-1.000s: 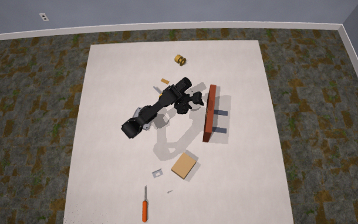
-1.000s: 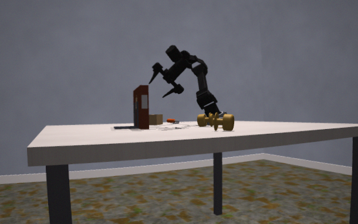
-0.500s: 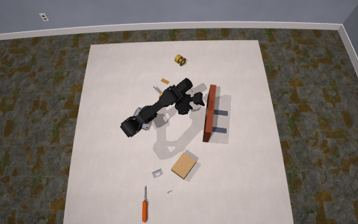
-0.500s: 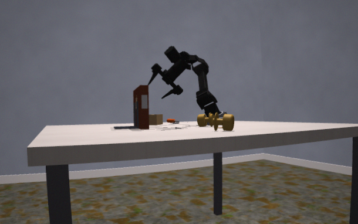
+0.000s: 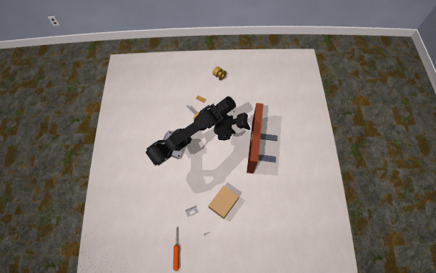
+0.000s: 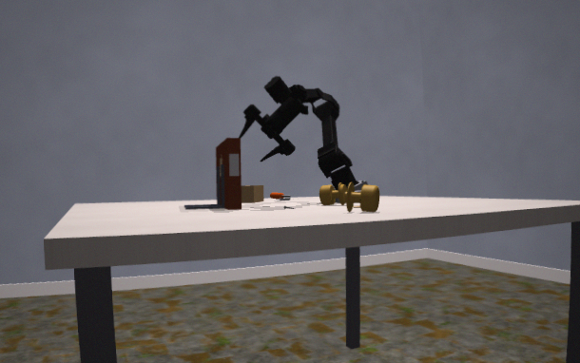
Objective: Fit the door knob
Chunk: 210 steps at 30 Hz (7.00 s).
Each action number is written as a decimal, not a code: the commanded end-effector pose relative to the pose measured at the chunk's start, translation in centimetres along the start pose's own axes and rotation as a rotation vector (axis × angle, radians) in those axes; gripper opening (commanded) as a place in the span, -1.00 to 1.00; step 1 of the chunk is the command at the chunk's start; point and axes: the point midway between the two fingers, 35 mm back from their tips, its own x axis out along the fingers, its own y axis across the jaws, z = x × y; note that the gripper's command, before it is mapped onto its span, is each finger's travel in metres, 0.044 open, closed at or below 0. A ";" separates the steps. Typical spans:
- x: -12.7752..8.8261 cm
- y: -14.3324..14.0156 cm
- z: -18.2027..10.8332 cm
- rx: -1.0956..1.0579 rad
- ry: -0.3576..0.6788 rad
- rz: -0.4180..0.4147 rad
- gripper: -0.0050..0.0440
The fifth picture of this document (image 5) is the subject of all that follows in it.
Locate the reddish-brown wooden door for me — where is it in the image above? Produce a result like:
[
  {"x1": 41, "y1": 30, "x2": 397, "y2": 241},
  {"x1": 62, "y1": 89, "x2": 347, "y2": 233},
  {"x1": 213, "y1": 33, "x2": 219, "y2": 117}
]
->
[{"x1": 247, "y1": 103, "x2": 263, "y2": 174}]

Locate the tan cardboard box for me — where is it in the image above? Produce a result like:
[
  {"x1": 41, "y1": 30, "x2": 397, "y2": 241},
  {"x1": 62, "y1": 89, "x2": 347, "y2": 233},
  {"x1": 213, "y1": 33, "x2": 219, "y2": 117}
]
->
[{"x1": 208, "y1": 186, "x2": 239, "y2": 219}]

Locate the tan flat rectangular plate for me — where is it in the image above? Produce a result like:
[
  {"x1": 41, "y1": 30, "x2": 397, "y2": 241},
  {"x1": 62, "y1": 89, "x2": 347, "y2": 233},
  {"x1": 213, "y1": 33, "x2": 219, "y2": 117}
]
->
[{"x1": 196, "y1": 96, "x2": 206, "y2": 103}]

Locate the orange-handled screwdriver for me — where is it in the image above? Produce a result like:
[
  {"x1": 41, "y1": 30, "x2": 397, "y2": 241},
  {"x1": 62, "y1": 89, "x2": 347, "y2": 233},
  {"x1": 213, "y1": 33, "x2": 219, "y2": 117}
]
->
[{"x1": 173, "y1": 230, "x2": 179, "y2": 271}]

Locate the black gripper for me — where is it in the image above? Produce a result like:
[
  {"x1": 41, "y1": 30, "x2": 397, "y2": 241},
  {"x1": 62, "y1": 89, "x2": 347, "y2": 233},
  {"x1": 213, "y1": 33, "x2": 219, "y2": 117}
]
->
[{"x1": 214, "y1": 113, "x2": 250, "y2": 135}]

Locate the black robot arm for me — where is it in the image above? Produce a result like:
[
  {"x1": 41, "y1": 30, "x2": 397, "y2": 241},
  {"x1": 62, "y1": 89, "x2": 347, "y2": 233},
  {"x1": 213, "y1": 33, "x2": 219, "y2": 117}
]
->
[{"x1": 146, "y1": 96, "x2": 236, "y2": 166}]

